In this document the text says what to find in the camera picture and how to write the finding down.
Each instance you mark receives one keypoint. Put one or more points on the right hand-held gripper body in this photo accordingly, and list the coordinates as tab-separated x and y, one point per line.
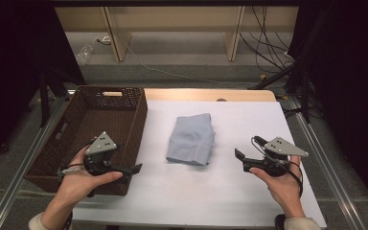
281	147

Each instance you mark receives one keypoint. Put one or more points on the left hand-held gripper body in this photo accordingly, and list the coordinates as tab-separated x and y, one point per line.
100	145

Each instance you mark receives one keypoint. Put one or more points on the brown woven basket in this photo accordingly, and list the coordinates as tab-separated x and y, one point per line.
108	121

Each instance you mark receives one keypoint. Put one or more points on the light blue shorts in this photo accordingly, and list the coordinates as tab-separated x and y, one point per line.
191	140

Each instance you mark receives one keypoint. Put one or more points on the person's right hand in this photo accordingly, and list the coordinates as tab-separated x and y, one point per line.
282	188

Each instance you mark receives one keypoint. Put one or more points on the person's left hand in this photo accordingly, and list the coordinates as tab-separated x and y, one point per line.
76	185

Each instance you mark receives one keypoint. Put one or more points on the white table mat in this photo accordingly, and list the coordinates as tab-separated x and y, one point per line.
230	191

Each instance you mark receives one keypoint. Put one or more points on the black rounded object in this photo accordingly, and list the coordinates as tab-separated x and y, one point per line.
280	222

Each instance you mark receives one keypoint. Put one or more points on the light wooden table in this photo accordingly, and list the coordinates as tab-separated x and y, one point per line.
204	95

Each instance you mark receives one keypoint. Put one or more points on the black metal stand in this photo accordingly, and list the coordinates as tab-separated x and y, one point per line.
44	102
278	75

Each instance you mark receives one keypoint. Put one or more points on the clear plastic bag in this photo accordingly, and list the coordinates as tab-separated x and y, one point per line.
84	54

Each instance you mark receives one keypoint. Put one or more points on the dark curtain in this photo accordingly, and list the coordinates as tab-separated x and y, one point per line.
12	64
351	80

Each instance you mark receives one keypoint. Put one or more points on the beige wooden desk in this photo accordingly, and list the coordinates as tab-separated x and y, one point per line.
172	19

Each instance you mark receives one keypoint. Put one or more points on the aluminium rail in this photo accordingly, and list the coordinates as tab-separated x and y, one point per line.
22	172
329	172

